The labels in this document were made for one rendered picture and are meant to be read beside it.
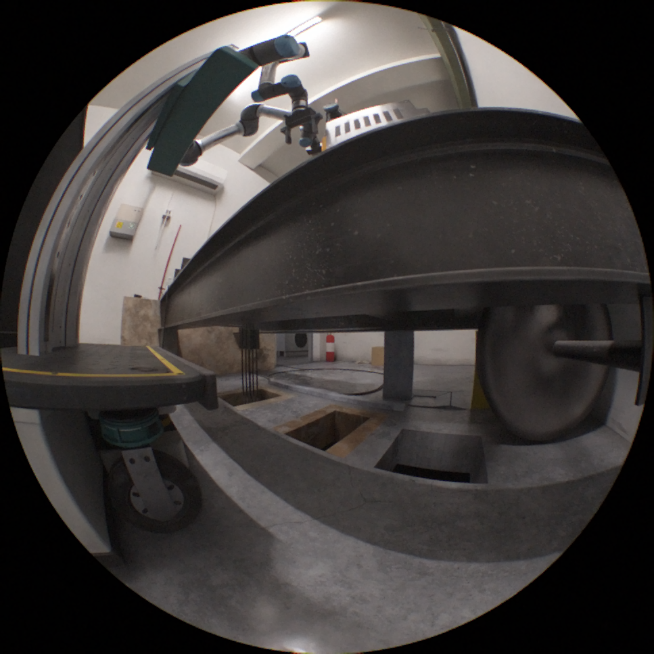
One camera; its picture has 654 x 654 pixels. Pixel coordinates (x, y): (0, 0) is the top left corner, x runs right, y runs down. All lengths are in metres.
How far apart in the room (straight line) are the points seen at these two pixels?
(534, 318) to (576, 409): 0.38
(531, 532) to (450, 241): 0.54
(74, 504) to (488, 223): 0.57
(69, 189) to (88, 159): 0.08
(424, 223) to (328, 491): 0.55
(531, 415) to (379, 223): 0.73
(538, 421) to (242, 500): 0.88
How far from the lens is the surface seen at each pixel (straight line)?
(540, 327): 0.74
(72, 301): 0.70
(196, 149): 1.29
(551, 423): 0.85
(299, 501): 0.50
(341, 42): 2.53
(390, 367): 1.25
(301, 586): 0.39
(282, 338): 4.28
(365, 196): 0.33
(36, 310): 0.46
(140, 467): 0.35
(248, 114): 1.38
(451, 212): 0.28
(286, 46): 0.92
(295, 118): 1.01
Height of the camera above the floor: 0.37
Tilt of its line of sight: 4 degrees up
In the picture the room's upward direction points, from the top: straight up
